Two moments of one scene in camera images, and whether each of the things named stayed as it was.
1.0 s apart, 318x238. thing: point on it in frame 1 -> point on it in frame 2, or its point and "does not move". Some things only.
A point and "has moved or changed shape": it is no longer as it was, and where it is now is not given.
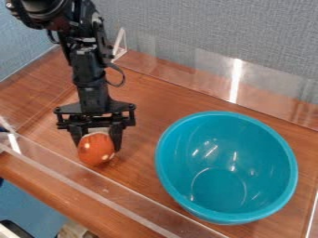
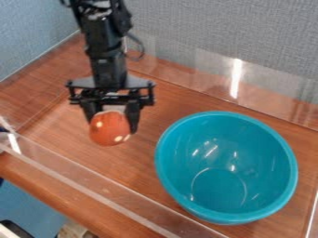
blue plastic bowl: (226, 165) does not move
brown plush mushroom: (96, 148) has moved or changed shape
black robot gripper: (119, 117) -> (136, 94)
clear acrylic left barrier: (36, 85) does not move
